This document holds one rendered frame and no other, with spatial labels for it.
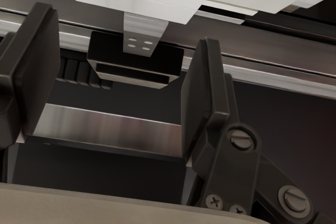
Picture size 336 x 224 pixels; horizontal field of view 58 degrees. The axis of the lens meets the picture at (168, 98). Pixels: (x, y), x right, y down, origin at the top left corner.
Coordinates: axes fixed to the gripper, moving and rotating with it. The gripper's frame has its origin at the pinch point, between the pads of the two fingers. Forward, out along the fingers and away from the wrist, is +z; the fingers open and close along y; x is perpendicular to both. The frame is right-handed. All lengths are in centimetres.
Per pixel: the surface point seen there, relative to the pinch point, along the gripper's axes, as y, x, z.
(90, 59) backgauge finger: -4.5, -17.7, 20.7
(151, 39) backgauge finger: 1.9, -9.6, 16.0
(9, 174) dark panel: -21, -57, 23
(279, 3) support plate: 8.2, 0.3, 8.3
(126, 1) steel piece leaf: -0.7, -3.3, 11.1
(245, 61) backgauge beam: 17.3, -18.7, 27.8
